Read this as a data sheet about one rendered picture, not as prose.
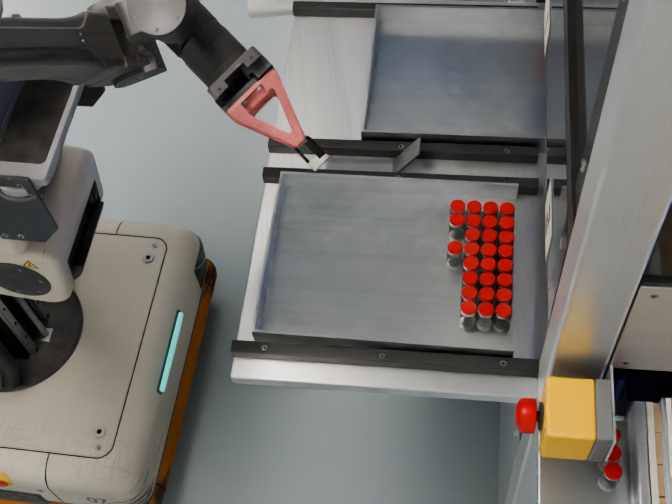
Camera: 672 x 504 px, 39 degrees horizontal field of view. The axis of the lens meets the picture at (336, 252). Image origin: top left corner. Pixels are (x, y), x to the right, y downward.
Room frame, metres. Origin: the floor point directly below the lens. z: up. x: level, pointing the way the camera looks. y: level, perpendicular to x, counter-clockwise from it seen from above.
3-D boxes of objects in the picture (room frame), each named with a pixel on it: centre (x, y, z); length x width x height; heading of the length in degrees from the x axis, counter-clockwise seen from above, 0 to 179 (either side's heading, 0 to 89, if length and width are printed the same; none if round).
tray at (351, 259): (0.67, -0.07, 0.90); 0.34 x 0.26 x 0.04; 76
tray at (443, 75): (0.98, -0.26, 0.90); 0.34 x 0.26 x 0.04; 77
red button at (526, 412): (0.39, -0.19, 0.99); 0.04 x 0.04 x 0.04; 77
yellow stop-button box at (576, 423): (0.38, -0.24, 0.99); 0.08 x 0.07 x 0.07; 77
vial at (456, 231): (0.70, -0.17, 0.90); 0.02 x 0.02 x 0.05
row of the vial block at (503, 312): (0.63, -0.22, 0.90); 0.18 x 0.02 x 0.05; 166
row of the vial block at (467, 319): (0.64, -0.18, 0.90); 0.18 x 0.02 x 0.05; 166
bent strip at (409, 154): (0.85, -0.07, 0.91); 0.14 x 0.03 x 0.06; 77
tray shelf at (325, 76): (0.83, -0.15, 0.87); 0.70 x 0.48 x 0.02; 167
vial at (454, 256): (0.66, -0.16, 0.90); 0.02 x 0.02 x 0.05
